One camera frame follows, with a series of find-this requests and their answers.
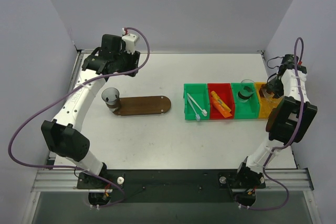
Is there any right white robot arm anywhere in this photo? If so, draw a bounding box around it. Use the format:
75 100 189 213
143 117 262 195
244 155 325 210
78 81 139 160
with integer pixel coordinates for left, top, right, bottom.
236 54 318 188

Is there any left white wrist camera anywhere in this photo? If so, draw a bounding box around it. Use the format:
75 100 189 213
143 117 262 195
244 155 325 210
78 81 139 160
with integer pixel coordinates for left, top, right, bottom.
121 28 140 54

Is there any green plastic bin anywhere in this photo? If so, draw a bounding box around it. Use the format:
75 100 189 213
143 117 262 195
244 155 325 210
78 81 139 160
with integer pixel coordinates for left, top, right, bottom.
230 83 260 120
183 83 210 121

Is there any right green plastic bin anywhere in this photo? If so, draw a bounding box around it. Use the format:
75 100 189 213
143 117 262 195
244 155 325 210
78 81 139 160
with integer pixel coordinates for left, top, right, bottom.
230 83 260 120

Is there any left green plastic bin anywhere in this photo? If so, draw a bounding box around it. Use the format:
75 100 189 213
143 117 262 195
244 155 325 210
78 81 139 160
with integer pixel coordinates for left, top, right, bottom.
183 83 210 121

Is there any clear acrylic toothbrush holder rack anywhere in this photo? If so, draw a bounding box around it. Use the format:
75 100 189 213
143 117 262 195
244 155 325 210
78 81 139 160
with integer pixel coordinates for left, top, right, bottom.
258 84 281 107

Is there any red plastic bin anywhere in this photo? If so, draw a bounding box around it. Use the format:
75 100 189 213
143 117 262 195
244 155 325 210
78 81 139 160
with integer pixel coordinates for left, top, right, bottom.
207 83 235 120

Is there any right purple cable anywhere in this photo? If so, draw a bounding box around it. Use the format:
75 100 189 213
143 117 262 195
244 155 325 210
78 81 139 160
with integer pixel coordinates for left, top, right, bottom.
235 36 305 210

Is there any aluminium extrusion rail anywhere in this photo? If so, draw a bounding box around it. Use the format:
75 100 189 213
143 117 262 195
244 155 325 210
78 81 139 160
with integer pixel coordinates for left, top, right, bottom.
32 169 314 192

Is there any brown oval wooden tray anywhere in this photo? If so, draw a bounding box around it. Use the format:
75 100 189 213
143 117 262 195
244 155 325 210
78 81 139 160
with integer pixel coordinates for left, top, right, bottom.
107 95 171 116

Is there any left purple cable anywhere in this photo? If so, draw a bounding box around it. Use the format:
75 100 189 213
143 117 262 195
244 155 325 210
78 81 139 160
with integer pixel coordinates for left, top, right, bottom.
7 26 152 208

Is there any purple cable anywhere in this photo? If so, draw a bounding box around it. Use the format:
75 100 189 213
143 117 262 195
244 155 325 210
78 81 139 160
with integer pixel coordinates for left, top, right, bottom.
7 26 152 208
235 36 305 210

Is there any white toothbrush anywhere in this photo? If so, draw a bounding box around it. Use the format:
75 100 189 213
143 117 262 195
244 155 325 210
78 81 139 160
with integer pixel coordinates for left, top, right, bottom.
188 93 207 116

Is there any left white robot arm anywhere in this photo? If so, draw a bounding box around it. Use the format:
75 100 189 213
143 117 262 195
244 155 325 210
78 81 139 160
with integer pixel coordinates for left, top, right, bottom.
41 31 140 188

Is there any yellow plastic bin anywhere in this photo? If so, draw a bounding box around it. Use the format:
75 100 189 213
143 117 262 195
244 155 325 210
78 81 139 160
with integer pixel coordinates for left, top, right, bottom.
255 82 277 119

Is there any orange toothpaste tube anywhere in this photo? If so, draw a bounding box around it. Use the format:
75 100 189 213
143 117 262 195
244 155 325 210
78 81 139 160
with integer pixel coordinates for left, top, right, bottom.
211 91 232 118

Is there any light blue toothbrush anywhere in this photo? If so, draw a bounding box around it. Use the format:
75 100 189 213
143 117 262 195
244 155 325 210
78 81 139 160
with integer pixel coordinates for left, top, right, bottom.
187 94 201 122

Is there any dark smoked plastic cup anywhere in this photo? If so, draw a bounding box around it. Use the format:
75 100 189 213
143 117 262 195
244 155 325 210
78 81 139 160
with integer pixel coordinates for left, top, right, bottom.
101 88 121 112

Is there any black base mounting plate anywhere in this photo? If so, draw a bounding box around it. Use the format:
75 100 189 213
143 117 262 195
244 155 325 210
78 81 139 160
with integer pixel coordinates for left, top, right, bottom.
76 168 266 204

